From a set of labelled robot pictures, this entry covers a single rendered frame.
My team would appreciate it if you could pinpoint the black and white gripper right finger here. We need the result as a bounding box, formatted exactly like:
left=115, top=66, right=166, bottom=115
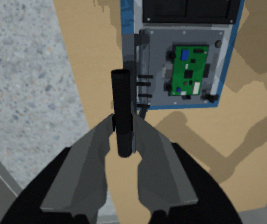
left=131, top=113, right=243, bottom=224

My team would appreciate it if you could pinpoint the green circuit board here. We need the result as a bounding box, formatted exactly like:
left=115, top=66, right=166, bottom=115
left=171, top=46, right=208, bottom=95

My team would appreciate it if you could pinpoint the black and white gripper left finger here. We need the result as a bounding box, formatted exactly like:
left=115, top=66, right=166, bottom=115
left=0, top=113, right=116, bottom=224

